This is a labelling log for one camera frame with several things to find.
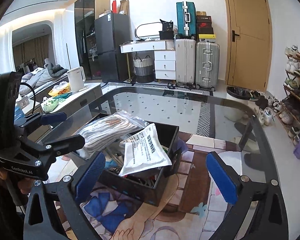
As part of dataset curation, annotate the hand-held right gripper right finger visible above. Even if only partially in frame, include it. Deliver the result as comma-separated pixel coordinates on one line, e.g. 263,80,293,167
205,151,289,240

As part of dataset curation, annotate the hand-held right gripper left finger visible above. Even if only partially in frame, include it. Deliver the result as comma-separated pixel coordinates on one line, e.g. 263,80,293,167
22,151,107,240

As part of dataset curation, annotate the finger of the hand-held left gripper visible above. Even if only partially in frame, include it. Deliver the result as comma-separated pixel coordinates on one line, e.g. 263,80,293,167
14,112,67,136
17,134,86,171

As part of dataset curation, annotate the clear bag of beige cloth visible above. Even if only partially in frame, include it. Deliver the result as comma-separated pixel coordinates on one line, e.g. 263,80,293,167
76,111,149,159

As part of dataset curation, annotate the black cardboard box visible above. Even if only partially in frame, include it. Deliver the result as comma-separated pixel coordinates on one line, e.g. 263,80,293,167
69,112,183,207

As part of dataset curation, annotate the green label white packet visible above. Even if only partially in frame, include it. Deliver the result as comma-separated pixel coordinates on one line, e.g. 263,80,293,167
119,124,172,177

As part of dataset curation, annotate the person's left hand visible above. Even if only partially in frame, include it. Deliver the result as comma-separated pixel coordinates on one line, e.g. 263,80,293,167
0,169,29,198

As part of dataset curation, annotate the green snack bag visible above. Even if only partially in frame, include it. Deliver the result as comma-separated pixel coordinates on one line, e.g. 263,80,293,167
41,97,60,113

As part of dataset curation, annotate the white tissue box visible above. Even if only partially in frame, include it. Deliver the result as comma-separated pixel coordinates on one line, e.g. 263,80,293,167
16,96,30,108

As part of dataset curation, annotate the grey side cabinet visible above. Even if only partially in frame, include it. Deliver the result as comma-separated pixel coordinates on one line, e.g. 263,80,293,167
22,82,103,143

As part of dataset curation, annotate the yellow snack bag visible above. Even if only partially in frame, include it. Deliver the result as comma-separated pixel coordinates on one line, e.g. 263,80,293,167
49,82,72,97

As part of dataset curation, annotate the printed cartoon table mat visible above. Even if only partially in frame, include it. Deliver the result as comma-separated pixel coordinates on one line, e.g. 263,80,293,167
50,127,245,240

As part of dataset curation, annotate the pile of grey clothing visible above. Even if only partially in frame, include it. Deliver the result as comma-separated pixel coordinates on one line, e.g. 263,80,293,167
17,64,70,95

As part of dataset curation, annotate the white electric kettle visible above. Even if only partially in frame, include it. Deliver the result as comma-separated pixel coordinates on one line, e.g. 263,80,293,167
66,67,87,93

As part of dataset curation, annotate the brown curtain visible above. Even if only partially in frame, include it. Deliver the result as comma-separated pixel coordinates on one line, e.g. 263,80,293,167
12,35,49,67

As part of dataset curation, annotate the black white patterned rug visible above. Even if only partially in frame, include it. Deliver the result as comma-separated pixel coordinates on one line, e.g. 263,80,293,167
101,80,215,137

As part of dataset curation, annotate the trash bin with black liner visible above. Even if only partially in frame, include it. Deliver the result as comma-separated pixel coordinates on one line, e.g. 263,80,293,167
226,86,252,122

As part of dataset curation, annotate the pile of loose shoes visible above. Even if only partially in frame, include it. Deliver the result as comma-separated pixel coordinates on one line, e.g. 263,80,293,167
250,90,277,127

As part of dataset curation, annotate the dark glass cabinet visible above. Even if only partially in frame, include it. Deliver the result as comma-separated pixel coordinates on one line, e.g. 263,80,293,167
74,0,110,79

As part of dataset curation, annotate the black refrigerator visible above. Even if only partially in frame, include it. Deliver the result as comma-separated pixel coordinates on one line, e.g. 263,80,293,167
94,12,132,82

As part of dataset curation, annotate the grey woven laundry basket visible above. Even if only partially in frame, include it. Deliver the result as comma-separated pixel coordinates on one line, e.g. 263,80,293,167
133,55,154,83

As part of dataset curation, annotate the silver suitcase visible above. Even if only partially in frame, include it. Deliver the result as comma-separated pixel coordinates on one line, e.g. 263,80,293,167
195,41,220,92

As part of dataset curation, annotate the white vanity desk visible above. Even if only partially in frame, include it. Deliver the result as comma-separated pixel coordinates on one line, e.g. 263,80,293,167
119,39,177,82

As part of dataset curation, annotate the shoe rack with shoes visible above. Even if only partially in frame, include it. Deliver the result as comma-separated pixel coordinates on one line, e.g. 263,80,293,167
275,45,300,145

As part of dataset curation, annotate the white suitcase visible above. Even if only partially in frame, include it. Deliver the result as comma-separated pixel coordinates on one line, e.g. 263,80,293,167
175,39,197,85

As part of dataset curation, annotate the white drawer unit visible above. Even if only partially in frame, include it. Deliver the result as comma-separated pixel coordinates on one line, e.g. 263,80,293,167
154,50,177,83

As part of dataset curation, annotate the oval mirror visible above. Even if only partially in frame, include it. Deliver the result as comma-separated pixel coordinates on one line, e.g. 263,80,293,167
135,22,163,40

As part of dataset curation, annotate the brown cardboard box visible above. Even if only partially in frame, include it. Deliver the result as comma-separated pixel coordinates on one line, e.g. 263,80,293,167
119,0,130,15

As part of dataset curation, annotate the black bag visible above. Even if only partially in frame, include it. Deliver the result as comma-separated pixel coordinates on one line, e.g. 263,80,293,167
159,19,175,40

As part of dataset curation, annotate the tan wooden door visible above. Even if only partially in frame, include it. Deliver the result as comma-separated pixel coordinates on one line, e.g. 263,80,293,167
222,0,274,93

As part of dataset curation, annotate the stack of shoe boxes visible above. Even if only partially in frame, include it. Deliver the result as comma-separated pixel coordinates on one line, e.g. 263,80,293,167
196,11,216,42

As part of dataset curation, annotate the teal suitcase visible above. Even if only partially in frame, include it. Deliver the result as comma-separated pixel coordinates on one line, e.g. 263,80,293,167
176,2,197,40

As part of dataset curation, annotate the black cable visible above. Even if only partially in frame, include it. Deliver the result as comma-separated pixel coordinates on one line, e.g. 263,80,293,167
19,82,37,117

